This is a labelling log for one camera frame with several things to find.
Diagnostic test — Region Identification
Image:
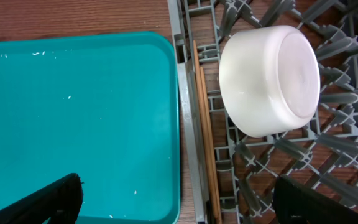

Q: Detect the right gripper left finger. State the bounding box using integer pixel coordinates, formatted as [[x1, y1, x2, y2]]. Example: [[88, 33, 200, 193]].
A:
[[0, 173, 83, 224]]

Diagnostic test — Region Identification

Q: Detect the white bowl with food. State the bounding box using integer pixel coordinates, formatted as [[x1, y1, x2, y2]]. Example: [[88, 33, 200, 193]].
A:
[[219, 26, 320, 138]]

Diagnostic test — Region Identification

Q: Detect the grey dishwasher rack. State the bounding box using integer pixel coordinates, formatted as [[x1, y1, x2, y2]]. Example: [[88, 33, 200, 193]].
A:
[[168, 1, 358, 223]]

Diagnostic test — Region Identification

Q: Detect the teal serving tray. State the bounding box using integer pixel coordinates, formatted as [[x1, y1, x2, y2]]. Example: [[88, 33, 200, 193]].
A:
[[0, 32, 181, 223]]

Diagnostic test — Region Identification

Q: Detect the wooden chopstick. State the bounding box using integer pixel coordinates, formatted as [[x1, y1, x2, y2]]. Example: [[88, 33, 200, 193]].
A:
[[200, 67, 222, 224], [193, 40, 221, 223]]

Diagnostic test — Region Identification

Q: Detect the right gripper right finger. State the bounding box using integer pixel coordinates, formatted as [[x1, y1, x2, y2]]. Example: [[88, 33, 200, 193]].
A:
[[272, 175, 358, 224]]

